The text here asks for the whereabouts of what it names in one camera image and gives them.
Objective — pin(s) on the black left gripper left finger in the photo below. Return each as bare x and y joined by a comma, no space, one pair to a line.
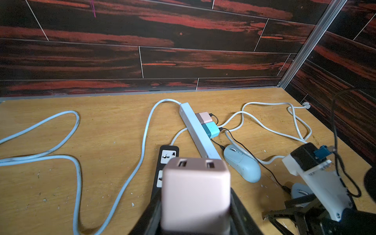
149,222

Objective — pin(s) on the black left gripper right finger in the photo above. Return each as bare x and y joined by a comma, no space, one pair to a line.
241,223

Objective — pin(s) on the grey blue mouse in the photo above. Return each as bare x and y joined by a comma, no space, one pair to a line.
300,190

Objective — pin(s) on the white power strip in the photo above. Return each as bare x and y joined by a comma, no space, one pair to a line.
201,140

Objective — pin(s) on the teal charger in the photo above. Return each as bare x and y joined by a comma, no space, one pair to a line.
211,129

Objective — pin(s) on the light blue mouse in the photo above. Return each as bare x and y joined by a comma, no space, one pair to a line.
246,166

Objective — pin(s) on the aluminium frame right post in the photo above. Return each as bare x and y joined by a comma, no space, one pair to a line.
330,14

